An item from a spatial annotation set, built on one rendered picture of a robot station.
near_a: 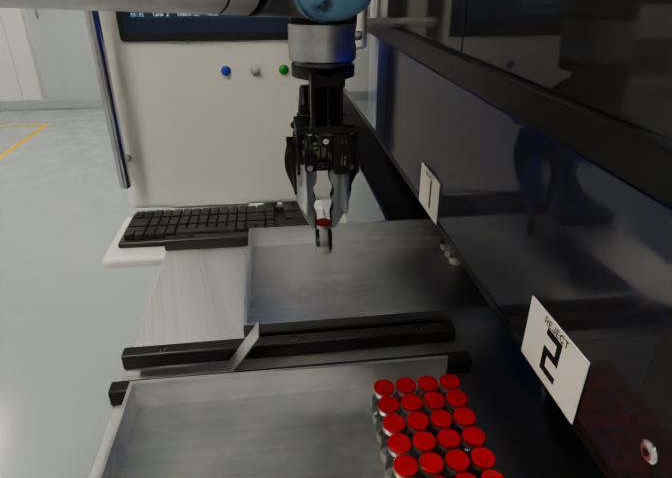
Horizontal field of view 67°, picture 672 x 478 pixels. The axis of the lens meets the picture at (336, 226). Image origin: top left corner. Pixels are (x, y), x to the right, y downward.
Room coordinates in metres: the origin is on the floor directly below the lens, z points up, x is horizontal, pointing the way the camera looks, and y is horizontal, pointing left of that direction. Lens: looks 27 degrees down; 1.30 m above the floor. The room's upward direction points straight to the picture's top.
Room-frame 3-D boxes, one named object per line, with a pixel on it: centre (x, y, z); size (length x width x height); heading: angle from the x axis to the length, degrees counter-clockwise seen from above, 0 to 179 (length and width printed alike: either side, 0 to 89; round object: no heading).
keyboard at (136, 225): (0.97, 0.24, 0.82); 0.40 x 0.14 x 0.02; 97
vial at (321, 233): (0.61, 0.02, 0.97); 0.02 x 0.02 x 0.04
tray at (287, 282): (0.64, -0.04, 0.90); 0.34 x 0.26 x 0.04; 97
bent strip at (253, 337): (0.45, 0.15, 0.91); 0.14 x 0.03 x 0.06; 97
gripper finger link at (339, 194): (0.59, -0.01, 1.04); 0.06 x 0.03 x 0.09; 7
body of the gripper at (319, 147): (0.59, 0.01, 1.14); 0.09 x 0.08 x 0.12; 7
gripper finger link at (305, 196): (0.59, 0.04, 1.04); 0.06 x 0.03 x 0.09; 7
